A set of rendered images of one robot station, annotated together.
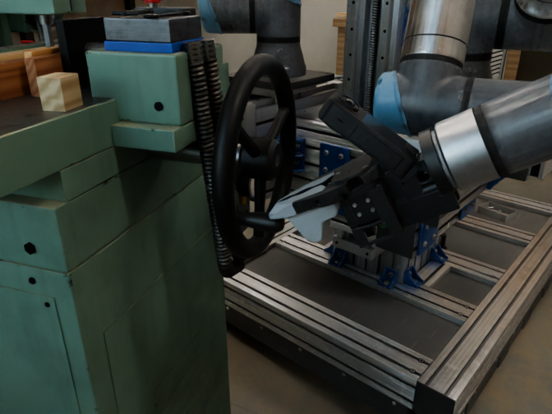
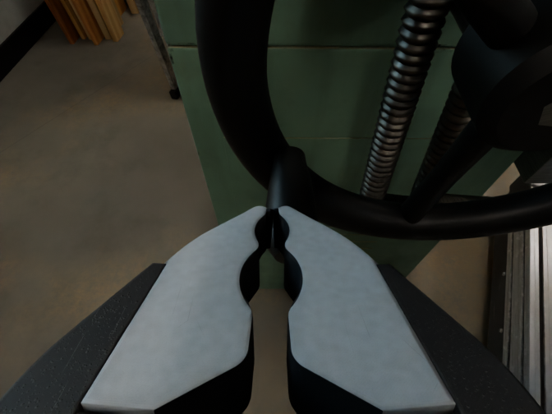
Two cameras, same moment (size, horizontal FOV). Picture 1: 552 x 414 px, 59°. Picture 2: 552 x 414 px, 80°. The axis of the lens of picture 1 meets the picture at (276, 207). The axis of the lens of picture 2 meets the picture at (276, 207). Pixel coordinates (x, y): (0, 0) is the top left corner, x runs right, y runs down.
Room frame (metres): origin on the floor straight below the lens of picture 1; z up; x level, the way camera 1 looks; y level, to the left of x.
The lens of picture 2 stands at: (0.52, -0.06, 0.90)
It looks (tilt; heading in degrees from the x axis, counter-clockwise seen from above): 58 degrees down; 71
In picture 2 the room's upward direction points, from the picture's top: straight up
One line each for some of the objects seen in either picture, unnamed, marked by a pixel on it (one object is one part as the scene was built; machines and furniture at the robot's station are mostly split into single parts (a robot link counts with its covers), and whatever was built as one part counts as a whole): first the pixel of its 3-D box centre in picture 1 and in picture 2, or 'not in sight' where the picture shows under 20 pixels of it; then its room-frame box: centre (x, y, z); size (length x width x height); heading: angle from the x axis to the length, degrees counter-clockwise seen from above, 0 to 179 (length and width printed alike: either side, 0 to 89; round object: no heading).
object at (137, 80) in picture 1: (160, 80); not in sight; (0.70, 0.16, 0.91); 0.15 x 0.14 x 0.09; 161
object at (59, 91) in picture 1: (60, 91); not in sight; (0.59, 0.26, 0.92); 0.04 x 0.03 x 0.04; 168
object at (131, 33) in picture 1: (158, 25); not in sight; (0.71, 0.16, 0.99); 0.13 x 0.11 x 0.06; 161
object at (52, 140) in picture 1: (114, 107); not in sight; (0.73, 0.24, 0.87); 0.61 x 0.30 x 0.06; 161
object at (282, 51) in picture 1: (278, 54); not in sight; (1.36, -0.01, 0.87); 0.15 x 0.15 x 0.10
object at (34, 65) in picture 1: (75, 68); not in sight; (0.74, 0.30, 0.92); 0.17 x 0.02 x 0.05; 161
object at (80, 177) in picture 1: (97, 134); not in sight; (0.75, 0.29, 0.82); 0.40 x 0.21 x 0.04; 161
